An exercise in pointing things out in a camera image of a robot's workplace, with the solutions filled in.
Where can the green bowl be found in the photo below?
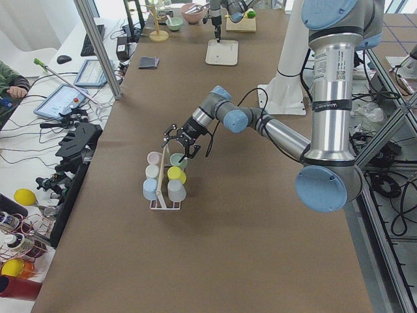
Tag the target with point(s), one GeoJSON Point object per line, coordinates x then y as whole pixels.
{"type": "Point", "coordinates": [177, 24]}

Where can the grey folded cloth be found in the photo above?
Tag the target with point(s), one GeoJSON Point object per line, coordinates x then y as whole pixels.
{"type": "Point", "coordinates": [148, 62]}

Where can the pink bowl with ice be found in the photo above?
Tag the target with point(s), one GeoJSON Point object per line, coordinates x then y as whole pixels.
{"type": "Point", "coordinates": [192, 18]}

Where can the black bracket stand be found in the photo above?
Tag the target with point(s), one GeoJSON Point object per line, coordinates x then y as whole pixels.
{"type": "Point", "coordinates": [85, 134]}

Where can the black computer mouse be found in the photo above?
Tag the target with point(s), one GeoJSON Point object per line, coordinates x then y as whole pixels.
{"type": "Point", "coordinates": [62, 59]}

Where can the person hand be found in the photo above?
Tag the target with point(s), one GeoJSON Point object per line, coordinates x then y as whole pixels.
{"type": "Point", "coordinates": [17, 92]}

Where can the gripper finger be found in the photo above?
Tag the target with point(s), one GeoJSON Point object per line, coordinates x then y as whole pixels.
{"type": "Point", "coordinates": [190, 151]}
{"type": "Point", "coordinates": [170, 133]}

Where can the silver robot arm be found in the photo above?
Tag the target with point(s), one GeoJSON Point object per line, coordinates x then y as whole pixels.
{"type": "Point", "coordinates": [235, 10]}
{"type": "Point", "coordinates": [331, 31]}

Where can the pink cup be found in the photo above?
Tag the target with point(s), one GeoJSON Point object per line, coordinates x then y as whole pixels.
{"type": "Point", "coordinates": [154, 158]}

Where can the wooden mug tree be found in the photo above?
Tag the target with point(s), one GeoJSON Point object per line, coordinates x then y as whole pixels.
{"type": "Point", "coordinates": [157, 35]}

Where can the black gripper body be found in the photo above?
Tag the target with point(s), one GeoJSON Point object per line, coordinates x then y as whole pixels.
{"type": "Point", "coordinates": [191, 129]}
{"type": "Point", "coordinates": [215, 20]}

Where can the blue cup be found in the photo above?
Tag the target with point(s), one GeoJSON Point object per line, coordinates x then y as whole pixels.
{"type": "Point", "coordinates": [150, 188]}

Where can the green cup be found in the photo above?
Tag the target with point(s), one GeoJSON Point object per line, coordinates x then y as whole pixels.
{"type": "Point", "coordinates": [174, 161]}

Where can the green lime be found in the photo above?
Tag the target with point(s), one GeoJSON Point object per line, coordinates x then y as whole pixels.
{"type": "Point", "coordinates": [250, 14]}

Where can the beige plastic tray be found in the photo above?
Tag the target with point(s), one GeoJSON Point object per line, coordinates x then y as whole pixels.
{"type": "Point", "coordinates": [222, 53]}

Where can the white cup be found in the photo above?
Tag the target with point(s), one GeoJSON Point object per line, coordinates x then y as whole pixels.
{"type": "Point", "coordinates": [152, 171]}

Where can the metal rod green tip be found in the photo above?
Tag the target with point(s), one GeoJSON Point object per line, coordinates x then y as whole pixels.
{"type": "Point", "coordinates": [48, 69]}

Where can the near teach pendant tablet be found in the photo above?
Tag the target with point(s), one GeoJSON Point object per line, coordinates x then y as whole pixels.
{"type": "Point", "coordinates": [60, 102]}

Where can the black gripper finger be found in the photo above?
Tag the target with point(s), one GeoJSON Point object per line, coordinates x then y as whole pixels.
{"type": "Point", "coordinates": [217, 33]}

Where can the aluminium frame post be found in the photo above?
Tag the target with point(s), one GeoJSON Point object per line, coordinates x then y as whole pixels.
{"type": "Point", "coordinates": [91, 29]}

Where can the white cup rack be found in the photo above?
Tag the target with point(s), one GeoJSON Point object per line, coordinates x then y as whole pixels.
{"type": "Point", "coordinates": [163, 203]}

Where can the far teach pendant tablet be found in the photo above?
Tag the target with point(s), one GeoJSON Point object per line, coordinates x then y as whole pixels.
{"type": "Point", "coordinates": [90, 75]}

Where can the grey cup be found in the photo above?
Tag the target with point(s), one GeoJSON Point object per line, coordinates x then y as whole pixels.
{"type": "Point", "coordinates": [176, 190]}

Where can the metal scoop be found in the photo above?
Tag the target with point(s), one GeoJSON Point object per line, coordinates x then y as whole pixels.
{"type": "Point", "coordinates": [195, 8]}

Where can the yellow cup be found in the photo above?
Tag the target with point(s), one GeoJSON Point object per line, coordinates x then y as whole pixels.
{"type": "Point", "coordinates": [176, 173]}

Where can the bamboo cutting board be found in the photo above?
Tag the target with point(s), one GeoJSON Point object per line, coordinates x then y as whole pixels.
{"type": "Point", "coordinates": [245, 25]}

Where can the teach pendant tablet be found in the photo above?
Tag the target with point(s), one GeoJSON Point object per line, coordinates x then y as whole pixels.
{"type": "Point", "coordinates": [60, 102]}
{"type": "Point", "coordinates": [90, 75]}

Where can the yellow lemon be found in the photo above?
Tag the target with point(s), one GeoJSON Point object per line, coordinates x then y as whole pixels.
{"type": "Point", "coordinates": [25, 197]}

